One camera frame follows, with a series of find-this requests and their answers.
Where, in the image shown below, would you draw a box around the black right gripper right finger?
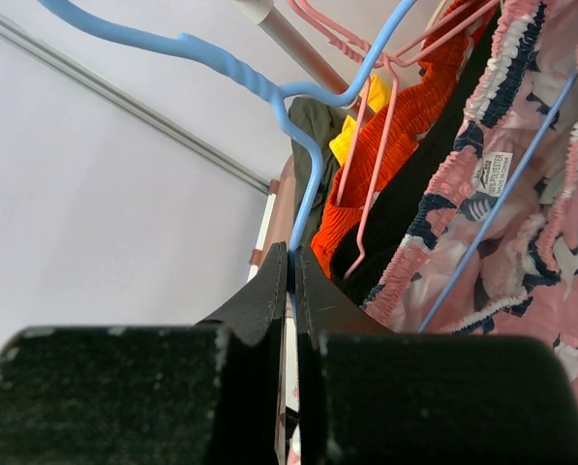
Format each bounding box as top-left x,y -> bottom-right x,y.
293,248 -> 578,464

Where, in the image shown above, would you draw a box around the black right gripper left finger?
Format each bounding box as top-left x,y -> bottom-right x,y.
0,243 -> 288,464

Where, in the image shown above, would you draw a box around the black shorts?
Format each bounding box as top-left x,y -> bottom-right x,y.
328,9 -> 500,304

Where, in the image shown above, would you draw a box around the pink patterned shorts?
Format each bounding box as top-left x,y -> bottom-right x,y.
285,0 -> 578,465

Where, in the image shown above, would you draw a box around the olive green shorts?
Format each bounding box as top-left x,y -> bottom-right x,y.
287,96 -> 352,243

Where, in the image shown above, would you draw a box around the blue hanger of olive shorts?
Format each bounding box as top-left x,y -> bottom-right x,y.
41,0 -> 415,317

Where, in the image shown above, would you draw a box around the yellow shorts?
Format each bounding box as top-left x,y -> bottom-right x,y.
328,75 -> 396,171

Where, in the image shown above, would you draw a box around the pink hanger of black shorts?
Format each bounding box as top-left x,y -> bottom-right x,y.
331,52 -> 502,280

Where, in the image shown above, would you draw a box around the blue hanger of patterned shorts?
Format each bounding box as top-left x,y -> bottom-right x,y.
417,71 -> 578,333

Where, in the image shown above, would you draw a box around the orange shorts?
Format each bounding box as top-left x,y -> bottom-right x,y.
311,1 -> 497,277

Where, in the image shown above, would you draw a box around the pink hanger of orange shorts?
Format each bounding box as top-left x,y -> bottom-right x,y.
288,0 -> 449,69

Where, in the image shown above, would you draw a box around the metal clothes rack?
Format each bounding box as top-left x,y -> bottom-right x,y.
232,0 -> 349,93

